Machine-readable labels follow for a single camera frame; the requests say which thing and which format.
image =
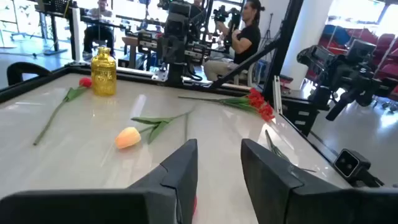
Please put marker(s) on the black video camera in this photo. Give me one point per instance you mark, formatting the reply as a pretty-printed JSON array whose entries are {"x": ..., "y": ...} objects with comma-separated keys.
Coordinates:
[{"x": 222, "y": 14}]

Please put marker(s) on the small black table camera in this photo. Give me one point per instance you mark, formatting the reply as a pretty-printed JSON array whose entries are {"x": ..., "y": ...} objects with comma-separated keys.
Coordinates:
[{"x": 349, "y": 163}]

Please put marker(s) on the yellow glass vase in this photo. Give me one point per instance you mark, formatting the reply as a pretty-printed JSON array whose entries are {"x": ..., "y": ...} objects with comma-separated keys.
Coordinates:
[{"x": 103, "y": 74}]

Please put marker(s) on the person holding video camera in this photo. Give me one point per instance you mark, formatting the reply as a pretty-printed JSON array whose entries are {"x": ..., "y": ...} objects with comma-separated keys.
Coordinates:
[{"x": 247, "y": 40}]

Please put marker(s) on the black camera rig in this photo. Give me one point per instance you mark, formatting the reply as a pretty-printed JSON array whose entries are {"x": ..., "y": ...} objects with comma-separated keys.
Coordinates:
[{"x": 345, "y": 71}]

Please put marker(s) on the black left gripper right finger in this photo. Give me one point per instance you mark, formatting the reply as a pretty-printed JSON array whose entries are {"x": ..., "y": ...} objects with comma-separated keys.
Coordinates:
[{"x": 311, "y": 202}]

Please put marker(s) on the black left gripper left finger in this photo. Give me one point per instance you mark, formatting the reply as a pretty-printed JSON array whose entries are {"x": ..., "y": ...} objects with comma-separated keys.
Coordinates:
[{"x": 93, "y": 205}]

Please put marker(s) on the peach tulip flower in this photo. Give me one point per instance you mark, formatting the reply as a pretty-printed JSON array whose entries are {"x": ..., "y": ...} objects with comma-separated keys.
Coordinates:
[{"x": 127, "y": 137}]

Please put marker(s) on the white pillar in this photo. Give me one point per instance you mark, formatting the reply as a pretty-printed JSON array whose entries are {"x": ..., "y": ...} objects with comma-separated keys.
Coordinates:
[{"x": 306, "y": 37}]

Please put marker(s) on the red tulip flower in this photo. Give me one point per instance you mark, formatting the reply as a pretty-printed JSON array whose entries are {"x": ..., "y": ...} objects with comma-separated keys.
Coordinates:
[{"x": 85, "y": 82}]

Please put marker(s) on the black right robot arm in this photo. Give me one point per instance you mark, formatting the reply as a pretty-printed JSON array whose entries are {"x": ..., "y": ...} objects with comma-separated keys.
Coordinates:
[{"x": 175, "y": 46}]

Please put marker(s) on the black chair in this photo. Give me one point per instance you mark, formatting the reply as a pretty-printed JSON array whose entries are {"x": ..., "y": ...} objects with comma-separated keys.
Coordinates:
[{"x": 18, "y": 67}]

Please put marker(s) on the seated person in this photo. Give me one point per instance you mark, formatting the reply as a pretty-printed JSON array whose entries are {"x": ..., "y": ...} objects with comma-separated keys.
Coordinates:
[{"x": 98, "y": 34}]

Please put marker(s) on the red flower bunch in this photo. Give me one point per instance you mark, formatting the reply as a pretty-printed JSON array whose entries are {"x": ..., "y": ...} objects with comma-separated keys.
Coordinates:
[{"x": 256, "y": 101}]

